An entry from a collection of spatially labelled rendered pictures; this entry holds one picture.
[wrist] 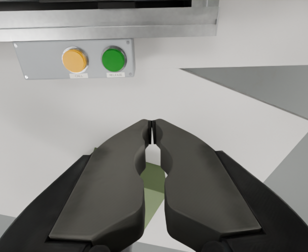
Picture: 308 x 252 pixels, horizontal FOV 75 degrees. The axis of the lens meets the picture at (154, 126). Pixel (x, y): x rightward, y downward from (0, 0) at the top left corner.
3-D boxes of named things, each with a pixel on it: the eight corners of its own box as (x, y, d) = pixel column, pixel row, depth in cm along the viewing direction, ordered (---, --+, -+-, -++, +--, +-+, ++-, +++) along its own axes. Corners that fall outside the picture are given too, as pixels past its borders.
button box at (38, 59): (135, 69, 44) (134, 77, 39) (39, 72, 44) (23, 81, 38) (133, 34, 41) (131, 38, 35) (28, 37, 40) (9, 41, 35)
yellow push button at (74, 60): (89, 69, 39) (86, 72, 37) (68, 70, 39) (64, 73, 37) (85, 47, 37) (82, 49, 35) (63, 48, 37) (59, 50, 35)
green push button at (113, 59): (126, 68, 39) (125, 71, 37) (105, 69, 39) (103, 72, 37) (124, 46, 37) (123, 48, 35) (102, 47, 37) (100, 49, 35)
